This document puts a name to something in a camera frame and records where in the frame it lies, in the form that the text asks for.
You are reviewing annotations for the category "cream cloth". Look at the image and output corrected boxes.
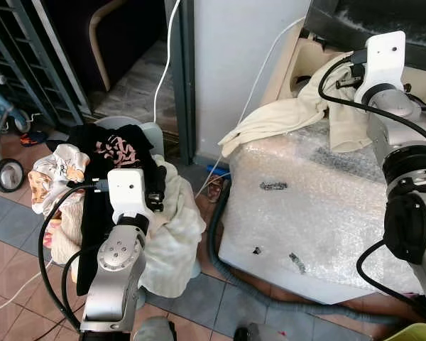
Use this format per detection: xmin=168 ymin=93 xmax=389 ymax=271
xmin=219 ymin=53 xmax=374 ymax=158

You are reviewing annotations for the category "bubble-wrapped washing machine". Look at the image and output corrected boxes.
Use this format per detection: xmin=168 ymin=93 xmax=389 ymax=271
xmin=219 ymin=0 xmax=426 ymax=305

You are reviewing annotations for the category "cream towel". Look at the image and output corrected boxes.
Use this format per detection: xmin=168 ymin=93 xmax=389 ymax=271
xmin=137 ymin=156 xmax=207 ymax=298

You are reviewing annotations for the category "grey-blue laundry basket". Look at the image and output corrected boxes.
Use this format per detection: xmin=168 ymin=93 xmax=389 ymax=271
xmin=92 ymin=116 xmax=204 ymax=310

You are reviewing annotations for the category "black garment with pink print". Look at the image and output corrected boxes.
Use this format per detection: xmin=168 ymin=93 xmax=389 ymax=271
xmin=46 ymin=124 xmax=168 ymax=296

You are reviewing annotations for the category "white printed garment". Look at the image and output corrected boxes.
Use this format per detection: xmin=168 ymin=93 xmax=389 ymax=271
xmin=28 ymin=144 xmax=92 ymax=267

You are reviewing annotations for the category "grey left robot foot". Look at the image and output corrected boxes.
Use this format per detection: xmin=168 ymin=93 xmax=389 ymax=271
xmin=131 ymin=316 xmax=178 ymax=341

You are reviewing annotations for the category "grey robot foot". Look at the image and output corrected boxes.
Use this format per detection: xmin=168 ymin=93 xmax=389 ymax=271
xmin=131 ymin=316 xmax=178 ymax=341
xmin=234 ymin=323 xmax=290 ymax=341

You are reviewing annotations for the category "red black slipper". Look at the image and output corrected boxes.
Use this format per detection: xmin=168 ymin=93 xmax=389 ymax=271
xmin=17 ymin=130 xmax=50 ymax=147

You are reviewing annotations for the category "wooden chair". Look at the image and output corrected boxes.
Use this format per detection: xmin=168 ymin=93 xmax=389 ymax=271
xmin=88 ymin=0 xmax=140 ymax=92

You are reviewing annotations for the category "grey right robot foot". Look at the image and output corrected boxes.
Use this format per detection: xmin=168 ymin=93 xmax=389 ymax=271
xmin=234 ymin=323 xmax=290 ymax=341

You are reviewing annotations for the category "grey metal gate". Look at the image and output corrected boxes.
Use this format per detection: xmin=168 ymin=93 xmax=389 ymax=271
xmin=0 ymin=0 xmax=94 ymax=130

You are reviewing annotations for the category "yellow-green plastic object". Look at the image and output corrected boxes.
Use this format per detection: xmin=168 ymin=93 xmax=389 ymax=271
xmin=382 ymin=323 xmax=426 ymax=341

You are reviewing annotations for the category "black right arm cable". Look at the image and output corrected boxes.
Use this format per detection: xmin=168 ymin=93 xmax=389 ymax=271
xmin=317 ymin=55 xmax=426 ymax=154

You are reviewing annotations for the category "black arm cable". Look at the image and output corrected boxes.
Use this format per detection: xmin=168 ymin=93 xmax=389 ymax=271
xmin=317 ymin=55 xmax=426 ymax=154
xmin=38 ymin=180 xmax=121 ymax=332

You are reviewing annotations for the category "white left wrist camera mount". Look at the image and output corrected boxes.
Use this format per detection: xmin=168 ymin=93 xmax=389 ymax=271
xmin=108 ymin=168 xmax=155 ymax=222

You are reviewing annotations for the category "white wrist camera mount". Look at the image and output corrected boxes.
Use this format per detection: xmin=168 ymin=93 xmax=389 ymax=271
xmin=355 ymin=31 xmax=408 ymax=102
xmin=108 ymin=168 xmax=155 ymax=222

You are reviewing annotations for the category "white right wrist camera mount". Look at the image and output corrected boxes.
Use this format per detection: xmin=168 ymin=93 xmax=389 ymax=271
xmin=355 ymin=31 xmax=408 ymax=102

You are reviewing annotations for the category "curved white cable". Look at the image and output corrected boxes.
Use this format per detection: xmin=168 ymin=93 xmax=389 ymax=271
xmin=196 ymin=18 xmax=306 ymax=198

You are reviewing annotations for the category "grey door frame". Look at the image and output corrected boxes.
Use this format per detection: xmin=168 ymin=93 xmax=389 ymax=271
xmin=163 ymin=0 xmax=198 ymax=166

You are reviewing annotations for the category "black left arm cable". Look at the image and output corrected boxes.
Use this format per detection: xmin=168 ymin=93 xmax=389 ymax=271
xmin=38 ymin=180 xmax=121 ymax=332

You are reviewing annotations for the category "straight white cable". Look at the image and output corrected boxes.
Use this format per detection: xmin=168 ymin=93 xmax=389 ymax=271
xmin=153 ymin=0 xmax=182 ymax=125

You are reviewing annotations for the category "thin white floor cable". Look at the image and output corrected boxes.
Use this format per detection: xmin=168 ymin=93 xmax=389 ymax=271
xmin=0 ymin=259 xmax=55 ymax=318

